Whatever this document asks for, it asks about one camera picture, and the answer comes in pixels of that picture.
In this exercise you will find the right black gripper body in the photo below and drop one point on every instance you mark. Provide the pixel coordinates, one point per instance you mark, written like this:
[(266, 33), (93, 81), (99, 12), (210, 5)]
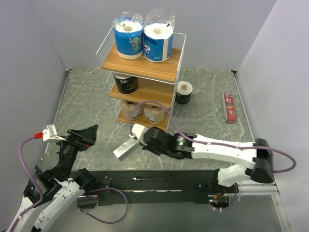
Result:
[(159, 151)]

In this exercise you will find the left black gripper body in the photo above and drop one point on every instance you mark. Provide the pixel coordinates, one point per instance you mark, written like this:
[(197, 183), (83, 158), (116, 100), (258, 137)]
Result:
[(70, 149)]

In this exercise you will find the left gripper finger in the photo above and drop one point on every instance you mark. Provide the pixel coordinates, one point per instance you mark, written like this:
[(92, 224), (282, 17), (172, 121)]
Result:
[(76, 139), (90, 134)]

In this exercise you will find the brown paper roll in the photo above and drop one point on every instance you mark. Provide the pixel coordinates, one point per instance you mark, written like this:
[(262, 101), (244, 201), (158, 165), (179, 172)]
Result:
[(154, 114), (129, 110)]

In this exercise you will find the brown paper roll front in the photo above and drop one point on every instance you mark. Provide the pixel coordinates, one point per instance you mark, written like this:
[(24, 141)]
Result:
[(129, 110)]

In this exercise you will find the black paper towel roll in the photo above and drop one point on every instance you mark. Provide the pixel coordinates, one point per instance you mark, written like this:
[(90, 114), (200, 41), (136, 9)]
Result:
[(126, 84), (183, 93)]

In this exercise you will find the blue paper towel roll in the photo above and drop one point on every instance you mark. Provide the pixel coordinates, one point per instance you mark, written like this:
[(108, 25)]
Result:
[(158, 30), (128, 34)]

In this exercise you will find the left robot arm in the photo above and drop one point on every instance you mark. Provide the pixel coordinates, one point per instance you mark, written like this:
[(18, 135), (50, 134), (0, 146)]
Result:
[(53, 187)]

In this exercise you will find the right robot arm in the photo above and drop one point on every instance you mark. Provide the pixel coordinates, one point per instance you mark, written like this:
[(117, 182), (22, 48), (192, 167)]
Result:
[(249, 161)]

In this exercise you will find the silver toothpaste box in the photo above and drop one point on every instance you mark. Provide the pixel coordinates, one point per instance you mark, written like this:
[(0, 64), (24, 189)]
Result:
[(126, 148)]

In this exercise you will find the red toothpaste box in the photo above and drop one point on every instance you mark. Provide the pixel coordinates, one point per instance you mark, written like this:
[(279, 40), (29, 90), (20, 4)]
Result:
[(229, 108)]

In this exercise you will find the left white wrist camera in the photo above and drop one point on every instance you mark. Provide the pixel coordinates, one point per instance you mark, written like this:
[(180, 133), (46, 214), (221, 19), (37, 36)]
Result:
[(49, 134)]

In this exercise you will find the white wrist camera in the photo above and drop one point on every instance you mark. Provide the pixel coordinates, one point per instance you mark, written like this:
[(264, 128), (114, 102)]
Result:
[(138, 131), (49, 134)]

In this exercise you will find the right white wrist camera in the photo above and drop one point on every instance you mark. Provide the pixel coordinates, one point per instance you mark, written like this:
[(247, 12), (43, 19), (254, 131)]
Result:
[(138, 131)]

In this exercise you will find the white wire wooden shelf rack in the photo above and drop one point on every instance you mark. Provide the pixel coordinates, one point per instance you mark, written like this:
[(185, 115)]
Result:
[(157, 81)]

